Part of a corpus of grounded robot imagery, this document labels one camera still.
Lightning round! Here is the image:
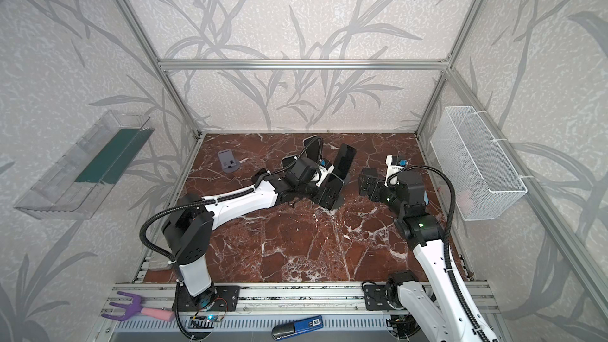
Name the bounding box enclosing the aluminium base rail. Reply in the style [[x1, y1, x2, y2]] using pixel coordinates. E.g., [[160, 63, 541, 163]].
[[104, 281, 500, 317]]

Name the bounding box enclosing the white wire mesh basket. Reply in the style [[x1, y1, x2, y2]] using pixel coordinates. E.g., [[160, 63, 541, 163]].
[[431, 106, 527, 221]]

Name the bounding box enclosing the tall black phone on stand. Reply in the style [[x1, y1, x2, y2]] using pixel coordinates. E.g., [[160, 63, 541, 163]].
[[332, 144, 357, 180]]

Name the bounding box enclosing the blue and black marker tool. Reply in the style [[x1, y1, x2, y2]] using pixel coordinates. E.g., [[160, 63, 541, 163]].
[[271, 315, 324, 341]]

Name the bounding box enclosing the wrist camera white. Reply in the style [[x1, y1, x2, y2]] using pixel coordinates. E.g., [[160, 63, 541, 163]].
[[312, 158, 335, 187], [386, 155, 408, 181]]

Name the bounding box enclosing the purple pink hand tool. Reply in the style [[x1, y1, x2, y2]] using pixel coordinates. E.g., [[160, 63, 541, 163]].
[[101, 291, 175, 322]]

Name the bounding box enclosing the green circuit board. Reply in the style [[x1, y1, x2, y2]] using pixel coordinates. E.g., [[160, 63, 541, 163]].
[[191, 314, 224, 323]]

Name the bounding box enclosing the upright phone on grey stand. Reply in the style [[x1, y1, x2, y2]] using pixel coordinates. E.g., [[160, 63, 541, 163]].
[[302, 136, 324, 162]]

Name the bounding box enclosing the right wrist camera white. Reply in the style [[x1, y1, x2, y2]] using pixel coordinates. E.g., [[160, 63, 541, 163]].
[[386, 155, 408, 181]]

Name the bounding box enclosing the grey small phone stand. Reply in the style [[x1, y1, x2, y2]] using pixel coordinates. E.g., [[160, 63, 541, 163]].
[[218, 150, 241, 174]]

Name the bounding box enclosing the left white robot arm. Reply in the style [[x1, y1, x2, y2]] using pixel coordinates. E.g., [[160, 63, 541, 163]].
[[139, 136, 348, 310]]

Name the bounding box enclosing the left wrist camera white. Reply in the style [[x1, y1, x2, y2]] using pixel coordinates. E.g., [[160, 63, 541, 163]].
[[312, 158, 335, 187]]

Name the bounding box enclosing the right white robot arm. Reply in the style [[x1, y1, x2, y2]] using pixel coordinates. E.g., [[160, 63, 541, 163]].
[[358, 166, 498, 341]]

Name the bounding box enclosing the clear plastic wall bin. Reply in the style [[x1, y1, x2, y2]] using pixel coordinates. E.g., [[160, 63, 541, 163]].
[[14, 110, 155, 220]]

